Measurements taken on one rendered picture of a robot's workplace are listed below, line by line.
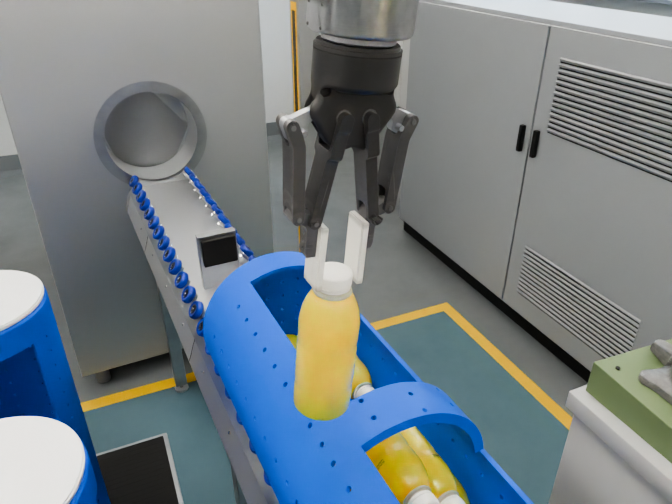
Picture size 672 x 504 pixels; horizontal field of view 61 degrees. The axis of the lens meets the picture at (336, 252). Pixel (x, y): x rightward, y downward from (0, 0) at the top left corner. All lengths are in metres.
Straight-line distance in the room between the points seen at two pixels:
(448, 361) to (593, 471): 1.59
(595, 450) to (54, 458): 0.94
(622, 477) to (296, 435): 0.64
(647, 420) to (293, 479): 0.62
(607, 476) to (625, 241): 1.34
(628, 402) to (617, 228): 1.36
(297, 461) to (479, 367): 2.05
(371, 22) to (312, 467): 0.52
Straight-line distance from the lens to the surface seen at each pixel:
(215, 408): 1.29
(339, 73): 0.47
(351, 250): 0.58
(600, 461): 1.22
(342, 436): 0.73
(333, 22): 0.46
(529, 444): 2.47
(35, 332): 1.43
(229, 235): 1.48
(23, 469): 1.05
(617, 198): 2.40
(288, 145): 0.50
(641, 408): 1.12
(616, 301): 2.51
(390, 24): 0.46
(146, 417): 2.57
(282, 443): 0.80
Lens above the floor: 1.75
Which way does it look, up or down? 29 degrees down
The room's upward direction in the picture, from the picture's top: straight up
